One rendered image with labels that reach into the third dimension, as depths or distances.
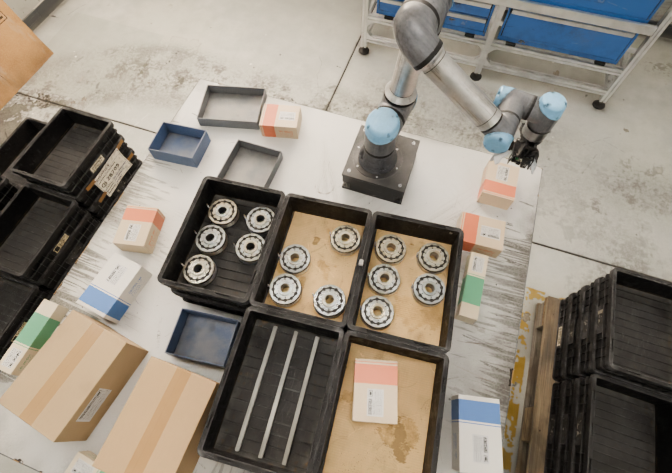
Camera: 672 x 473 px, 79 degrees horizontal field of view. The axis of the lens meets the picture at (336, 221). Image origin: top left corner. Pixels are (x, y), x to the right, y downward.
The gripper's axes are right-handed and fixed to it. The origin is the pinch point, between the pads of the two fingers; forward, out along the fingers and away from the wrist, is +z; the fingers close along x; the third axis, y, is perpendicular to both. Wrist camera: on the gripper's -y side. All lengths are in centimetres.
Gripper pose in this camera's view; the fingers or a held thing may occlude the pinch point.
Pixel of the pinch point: (511, 164)
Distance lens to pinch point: 162.9
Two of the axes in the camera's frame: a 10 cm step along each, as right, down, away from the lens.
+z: 0.2, 4.5, 8.9
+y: -3.3, 8.5, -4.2
